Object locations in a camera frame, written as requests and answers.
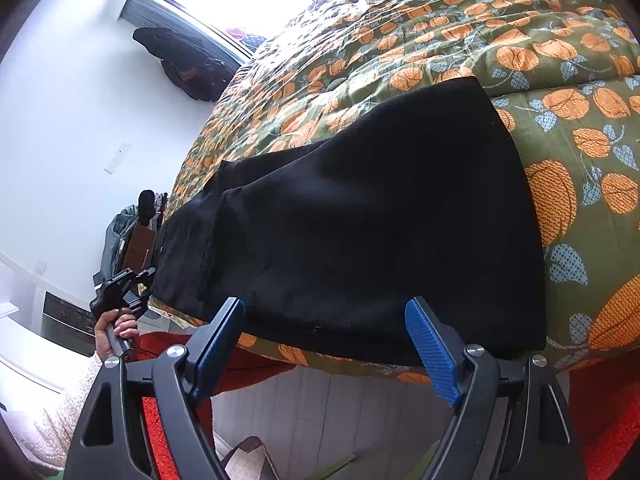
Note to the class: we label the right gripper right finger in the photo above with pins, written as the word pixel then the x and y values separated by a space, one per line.
pixel 510 419

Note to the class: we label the red blanket under bedspread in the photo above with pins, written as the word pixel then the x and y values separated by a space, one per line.
pixel 604 402

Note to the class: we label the brown wooden nightstand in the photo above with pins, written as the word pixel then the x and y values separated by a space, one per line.
pixel 138 247

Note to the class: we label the green orange patterned bedspread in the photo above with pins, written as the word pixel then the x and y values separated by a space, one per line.
pixel 563 76

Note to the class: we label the person's left hand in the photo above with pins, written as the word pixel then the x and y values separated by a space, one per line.
pixel 116 323

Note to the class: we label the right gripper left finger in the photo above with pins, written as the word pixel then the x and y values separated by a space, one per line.
pixel 111 440

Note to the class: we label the black pants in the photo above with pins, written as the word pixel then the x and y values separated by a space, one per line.
pixel 423 196

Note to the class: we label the dark bag by window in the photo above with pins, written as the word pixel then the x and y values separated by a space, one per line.
pixel 186 62

